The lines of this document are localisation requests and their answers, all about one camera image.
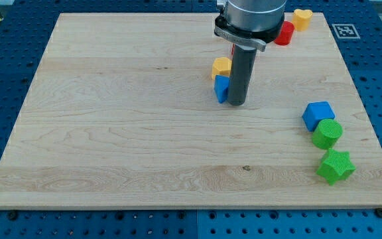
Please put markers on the blue triangle block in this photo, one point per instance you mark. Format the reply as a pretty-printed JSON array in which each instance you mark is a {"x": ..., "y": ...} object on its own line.
[{"x": 221, "y": 84}]

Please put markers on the yellow hexagon block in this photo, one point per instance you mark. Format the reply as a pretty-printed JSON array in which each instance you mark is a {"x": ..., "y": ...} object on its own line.
[{"x": 221, "y": 66}]

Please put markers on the wooden board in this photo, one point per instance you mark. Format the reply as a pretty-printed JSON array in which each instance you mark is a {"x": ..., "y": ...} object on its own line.
[{"x": 121, "y": 115}]

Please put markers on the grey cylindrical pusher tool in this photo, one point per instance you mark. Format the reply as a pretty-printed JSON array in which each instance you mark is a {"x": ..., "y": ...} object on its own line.
[{"x": 241, "y": 71}]

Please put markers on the blue cube block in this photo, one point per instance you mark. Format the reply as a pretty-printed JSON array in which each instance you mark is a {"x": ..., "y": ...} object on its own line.
[{"x": 315, "y": 112}]

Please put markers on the red cylinder block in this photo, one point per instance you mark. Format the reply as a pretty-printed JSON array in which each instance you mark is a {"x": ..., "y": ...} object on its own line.
[{"x": 286, "y": 33}]

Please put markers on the green cylinder block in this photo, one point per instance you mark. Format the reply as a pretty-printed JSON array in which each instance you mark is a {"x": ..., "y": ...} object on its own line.
[{"x": 326, "y": 134}]

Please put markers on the yellow heart block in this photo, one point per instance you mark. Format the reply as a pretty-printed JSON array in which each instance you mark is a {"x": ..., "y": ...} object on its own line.
[{"x": 301, "y": 19}]

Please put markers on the green star block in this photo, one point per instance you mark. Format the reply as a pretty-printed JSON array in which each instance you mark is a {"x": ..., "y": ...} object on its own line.
[{"x": 335, "y": 166}]

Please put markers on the white fiducial marker tag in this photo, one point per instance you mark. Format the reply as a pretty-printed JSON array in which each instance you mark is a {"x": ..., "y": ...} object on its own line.
[{"x": 345, "y": 31}]

